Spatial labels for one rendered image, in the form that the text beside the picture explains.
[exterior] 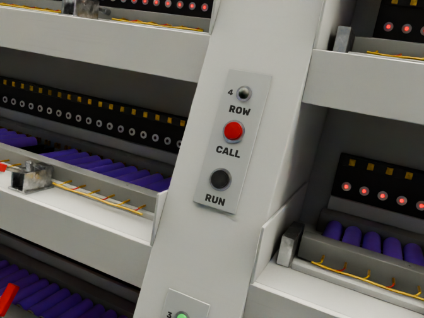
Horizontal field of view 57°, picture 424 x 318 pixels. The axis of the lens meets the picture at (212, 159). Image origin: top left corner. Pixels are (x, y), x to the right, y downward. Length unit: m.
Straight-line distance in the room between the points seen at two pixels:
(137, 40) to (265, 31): 0.13
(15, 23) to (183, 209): 0.31
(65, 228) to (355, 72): 0.31
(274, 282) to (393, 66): 0.20
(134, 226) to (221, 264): 0.11
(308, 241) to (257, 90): 0.15
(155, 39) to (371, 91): 0.21
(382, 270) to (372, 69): 0.18
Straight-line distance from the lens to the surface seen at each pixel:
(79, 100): 0.65
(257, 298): 0.34
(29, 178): 0.47
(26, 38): 0.52
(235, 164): 0.33
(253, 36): 0.36
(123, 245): 0.38
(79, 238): 0.42
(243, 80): 0.35
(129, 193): 0.44
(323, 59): 0.35
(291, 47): 0.35
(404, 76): 0.34
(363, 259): 0.39
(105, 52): 0.44
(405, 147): 0.53
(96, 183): 0.46
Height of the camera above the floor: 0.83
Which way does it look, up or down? 2 degrees up
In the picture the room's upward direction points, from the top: 15 degrees clockwise
